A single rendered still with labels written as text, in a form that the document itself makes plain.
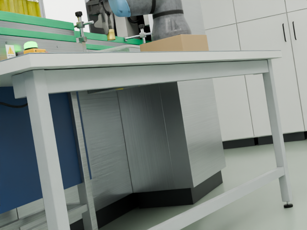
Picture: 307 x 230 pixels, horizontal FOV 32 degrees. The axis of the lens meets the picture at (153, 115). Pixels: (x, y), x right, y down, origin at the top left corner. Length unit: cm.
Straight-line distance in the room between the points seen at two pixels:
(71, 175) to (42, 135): 69
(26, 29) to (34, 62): 63
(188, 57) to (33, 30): 56
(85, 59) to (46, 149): 27
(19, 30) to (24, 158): 44
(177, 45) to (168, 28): 8
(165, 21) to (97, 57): 52
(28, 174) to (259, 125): 407
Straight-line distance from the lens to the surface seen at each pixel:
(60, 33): 210
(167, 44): 188
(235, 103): 567
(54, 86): 139
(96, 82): 151
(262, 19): 563
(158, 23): 194
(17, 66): 133
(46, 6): 256
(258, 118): 563
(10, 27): 185
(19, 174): 176
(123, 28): 320
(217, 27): 573
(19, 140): 178
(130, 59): 158
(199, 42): 195
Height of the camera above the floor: 58
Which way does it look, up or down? 1 degrees down
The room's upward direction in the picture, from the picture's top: 9 degrees counter-clockwise
